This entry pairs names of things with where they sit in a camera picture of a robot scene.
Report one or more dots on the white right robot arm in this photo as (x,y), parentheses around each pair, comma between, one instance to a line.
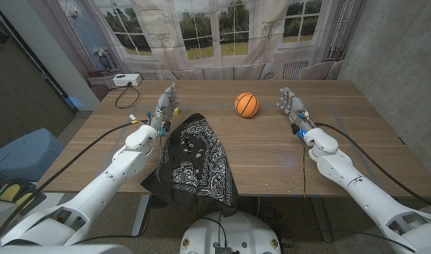
(359,187)

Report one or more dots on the printed window backdrop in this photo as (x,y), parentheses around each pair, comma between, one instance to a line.
(236,67)

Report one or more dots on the white table leg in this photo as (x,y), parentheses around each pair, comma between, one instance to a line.
(141,215)

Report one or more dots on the white power strip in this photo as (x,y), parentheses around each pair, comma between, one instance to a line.
(127,80)

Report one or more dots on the blue chair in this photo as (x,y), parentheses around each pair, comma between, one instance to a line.
(24,155)

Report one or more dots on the small yellow block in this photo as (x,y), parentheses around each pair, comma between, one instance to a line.
(176,112)

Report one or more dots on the orange mini basketball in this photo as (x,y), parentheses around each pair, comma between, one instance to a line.
(247,105)

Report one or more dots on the round black floor object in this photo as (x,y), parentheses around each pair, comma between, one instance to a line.
(157,202)

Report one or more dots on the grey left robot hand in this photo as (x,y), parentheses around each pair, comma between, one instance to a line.
(164,109)

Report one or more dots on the black white paisley bandana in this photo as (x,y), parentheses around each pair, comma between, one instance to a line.
(197,158)

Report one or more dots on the yellow black foot pedal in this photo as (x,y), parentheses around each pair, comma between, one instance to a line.
(10,192)

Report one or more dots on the white robot housing rim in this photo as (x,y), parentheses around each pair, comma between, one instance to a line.
(60,249)

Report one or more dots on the grey table leg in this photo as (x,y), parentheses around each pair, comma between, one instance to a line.
(321,218)

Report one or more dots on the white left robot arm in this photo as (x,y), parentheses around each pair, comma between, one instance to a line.
(106,183)

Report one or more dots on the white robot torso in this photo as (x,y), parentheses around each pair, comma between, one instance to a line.
(232,233)

